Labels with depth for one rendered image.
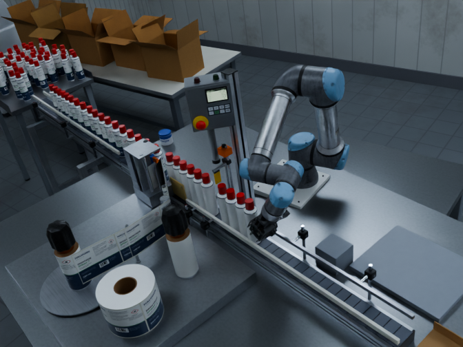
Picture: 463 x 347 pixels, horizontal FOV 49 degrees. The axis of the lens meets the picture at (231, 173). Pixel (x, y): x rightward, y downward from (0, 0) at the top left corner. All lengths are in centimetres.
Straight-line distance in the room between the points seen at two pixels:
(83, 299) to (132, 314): 31
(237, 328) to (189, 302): 19
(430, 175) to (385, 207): 31
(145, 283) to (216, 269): 31
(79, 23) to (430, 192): 321
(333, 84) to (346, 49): 352
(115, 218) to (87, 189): 39
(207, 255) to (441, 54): 352
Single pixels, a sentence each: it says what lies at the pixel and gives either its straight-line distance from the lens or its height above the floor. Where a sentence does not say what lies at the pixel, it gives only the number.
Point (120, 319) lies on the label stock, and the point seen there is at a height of 98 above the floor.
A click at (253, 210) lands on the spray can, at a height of 105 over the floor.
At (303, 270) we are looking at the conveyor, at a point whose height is 88.
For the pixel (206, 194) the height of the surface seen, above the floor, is 100.
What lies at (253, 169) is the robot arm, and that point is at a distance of 176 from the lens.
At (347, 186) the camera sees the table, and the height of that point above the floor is 83.
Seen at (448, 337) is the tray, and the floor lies 84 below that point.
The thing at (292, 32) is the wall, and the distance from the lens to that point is 563.
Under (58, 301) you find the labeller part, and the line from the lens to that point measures 201.
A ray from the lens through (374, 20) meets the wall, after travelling 514.
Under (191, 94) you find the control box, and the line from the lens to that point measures 187.
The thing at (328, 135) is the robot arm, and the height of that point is 116.
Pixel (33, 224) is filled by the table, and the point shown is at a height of 83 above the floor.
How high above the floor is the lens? 223
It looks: 34 degrees down
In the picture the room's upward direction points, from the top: 9 degrees counter-clockwise
